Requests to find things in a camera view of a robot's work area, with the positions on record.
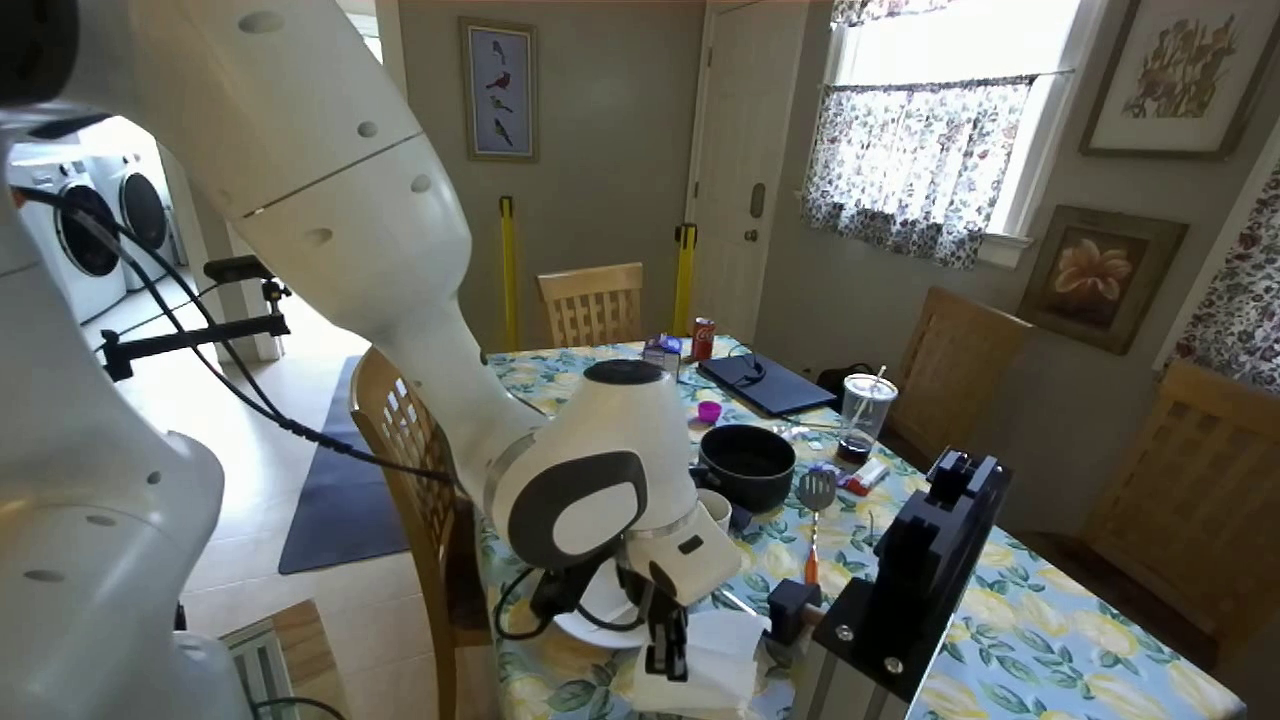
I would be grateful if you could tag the clear plastic cup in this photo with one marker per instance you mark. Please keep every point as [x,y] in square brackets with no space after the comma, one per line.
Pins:
[867,405]

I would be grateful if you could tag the black clamp bracket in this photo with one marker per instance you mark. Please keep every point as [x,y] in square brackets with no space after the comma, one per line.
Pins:
[202,325]

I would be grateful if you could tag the small red white packet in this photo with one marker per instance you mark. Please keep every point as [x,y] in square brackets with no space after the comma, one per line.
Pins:
[871,478]

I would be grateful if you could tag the white drinking straw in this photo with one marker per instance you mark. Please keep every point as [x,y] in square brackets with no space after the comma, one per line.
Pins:
[876,375]

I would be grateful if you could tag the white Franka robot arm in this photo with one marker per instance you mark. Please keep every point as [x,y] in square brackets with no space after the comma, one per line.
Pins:
[333,200]

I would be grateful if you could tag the framed bird picture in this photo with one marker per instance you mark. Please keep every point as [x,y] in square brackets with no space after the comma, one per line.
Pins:
[500,84]

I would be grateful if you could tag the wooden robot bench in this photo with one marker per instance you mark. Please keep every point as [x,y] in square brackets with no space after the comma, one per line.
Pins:
[315,652]

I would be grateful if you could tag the framed flower picture dark frame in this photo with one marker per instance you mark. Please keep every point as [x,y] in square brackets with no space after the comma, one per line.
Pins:
[1102,273]

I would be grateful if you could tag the red can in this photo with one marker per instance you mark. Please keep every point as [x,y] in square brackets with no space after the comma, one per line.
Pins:
[703,341]

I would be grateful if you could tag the white paper napkin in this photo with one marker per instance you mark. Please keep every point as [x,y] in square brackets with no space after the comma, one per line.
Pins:
[725,652]

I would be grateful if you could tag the blue floor rug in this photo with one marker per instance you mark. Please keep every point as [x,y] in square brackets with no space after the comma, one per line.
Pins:
[333,504]

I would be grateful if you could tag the white washing machine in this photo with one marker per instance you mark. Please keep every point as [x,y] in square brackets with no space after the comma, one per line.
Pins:
[95,233]

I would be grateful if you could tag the white round plate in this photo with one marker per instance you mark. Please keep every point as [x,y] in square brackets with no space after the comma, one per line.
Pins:
[601,624]

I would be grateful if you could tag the yellow post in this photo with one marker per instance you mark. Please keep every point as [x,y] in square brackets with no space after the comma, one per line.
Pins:
[506,273]

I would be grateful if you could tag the dark closed laptop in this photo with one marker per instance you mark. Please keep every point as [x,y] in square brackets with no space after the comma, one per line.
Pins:
[767,385]

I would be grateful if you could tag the lemon print tablecloth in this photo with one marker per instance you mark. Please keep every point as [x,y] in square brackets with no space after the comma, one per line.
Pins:
[1013,641]

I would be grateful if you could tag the white door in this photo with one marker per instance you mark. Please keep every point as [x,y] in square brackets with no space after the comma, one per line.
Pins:
[740,160]

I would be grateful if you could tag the floral window valance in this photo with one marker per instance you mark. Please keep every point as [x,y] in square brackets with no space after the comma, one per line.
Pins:
[884,9]

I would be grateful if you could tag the black saucepan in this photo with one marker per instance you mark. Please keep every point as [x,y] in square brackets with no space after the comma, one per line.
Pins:
[744,465]

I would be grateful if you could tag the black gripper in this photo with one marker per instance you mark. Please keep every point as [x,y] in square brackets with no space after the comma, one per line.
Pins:
[669,601]

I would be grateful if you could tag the floral cafe curtain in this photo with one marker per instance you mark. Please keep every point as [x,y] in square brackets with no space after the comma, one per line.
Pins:
[1243,295]
[920,164]

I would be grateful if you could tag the framed floral picture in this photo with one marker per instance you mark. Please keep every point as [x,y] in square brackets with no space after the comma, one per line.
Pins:
[1184,75]

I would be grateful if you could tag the wooden dining chair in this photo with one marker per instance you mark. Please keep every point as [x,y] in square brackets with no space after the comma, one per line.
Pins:
[592,305]
[961,366]
[403,427]
[1184,495]

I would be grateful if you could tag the yellow bottle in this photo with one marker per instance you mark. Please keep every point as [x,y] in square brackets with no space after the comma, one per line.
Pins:
[687,282]

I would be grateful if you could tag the white patterned mug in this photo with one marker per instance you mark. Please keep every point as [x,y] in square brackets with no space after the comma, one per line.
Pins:
[723,504]

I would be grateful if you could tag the small purple cup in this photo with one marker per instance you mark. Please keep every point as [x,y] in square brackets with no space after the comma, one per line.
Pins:
[710,415]

